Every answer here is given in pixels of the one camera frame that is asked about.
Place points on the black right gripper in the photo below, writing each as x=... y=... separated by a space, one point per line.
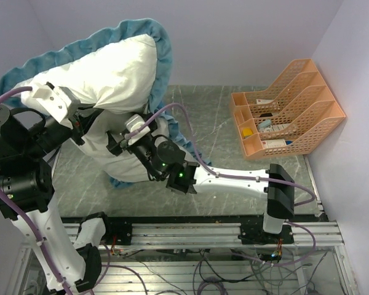
x=117 y=147

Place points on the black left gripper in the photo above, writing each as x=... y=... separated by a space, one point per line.
x=82 y=120

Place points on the white pillow insert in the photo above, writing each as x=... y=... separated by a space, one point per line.
x=118 y=79

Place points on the blue houndstooth bear pillowcase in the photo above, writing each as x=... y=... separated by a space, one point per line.
x=166 y=123

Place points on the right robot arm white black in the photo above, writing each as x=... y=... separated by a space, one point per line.
x=165 y=161

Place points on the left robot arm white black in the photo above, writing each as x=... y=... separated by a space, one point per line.
x=27 y=199

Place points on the yellow object in organizer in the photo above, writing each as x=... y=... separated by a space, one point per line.
x=246 y=132

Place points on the white red box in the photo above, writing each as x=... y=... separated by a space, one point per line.
x=273 y=144

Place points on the white box in back slot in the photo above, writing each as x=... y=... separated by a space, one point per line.
x=263 y=101

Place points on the light blue stapler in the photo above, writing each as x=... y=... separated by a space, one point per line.
x=264 y=124

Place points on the orange plastic file organizer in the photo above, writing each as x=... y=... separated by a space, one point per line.
x=303 y=112

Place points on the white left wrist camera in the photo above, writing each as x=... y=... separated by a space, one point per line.
x=59 y=102

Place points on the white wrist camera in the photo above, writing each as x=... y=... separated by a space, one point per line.
x=136 y=126
x=59 y=102

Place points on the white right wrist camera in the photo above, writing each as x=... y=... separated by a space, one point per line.
x=136 y=126

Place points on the aluminium rail frame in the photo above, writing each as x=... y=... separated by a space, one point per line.
x=192 y=236

